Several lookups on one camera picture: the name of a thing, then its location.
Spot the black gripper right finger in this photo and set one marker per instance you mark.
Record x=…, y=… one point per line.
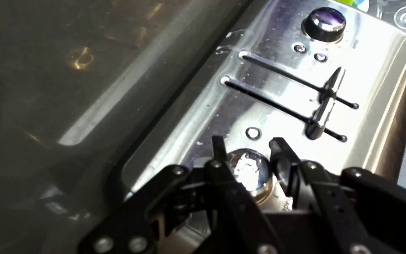
x=334, y=202

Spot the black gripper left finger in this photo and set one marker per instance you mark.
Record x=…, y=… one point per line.
x=231, y=212

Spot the round silver toaster knob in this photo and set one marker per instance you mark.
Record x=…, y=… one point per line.
x=251, y=171
x=324, y=23

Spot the black toaster lever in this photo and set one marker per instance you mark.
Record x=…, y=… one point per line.
x=320, y=121
x=331, y=85

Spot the green cup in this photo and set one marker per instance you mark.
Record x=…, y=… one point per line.
x=351, y=3

